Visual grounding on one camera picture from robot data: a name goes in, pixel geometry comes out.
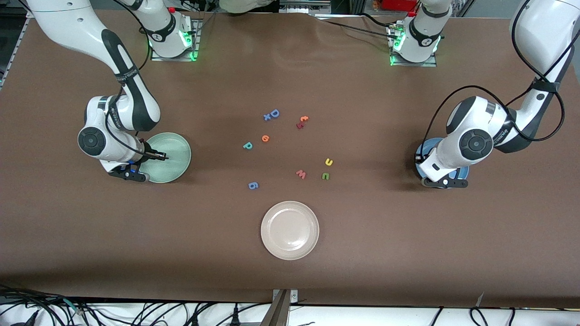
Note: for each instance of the blue plate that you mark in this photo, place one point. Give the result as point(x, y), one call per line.
point(464, 174)

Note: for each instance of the red box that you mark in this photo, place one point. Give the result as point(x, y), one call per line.
point(398, 4)

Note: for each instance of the pink-red foam letter w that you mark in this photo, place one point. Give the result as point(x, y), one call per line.
point(301, 174)

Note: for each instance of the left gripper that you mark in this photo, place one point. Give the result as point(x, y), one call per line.
point(418, 158)

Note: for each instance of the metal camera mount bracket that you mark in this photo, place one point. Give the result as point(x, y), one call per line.
point(278, 312)

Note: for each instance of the person in beige clothing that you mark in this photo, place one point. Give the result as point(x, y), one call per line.
point(244, 4)

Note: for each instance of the blue foam letter g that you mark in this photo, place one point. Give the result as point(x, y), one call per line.
point(250, 186)

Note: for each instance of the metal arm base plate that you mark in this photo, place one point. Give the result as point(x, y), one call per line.
point(172, 59)
point(412, 64)

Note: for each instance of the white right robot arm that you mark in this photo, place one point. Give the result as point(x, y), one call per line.
point(77, 22)

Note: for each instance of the silver-white right gripper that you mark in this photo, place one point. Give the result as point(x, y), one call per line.
point(148, 155)

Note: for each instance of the silver metal fixture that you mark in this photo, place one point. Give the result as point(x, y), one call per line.
point(324, 5)

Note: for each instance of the light green plate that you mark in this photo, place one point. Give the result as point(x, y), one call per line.
point(174, 154)

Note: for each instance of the beige plate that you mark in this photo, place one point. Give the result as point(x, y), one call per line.
point(290, 231)

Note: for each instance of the teal foam letter d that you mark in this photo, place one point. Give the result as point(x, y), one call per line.
point(244, 146)

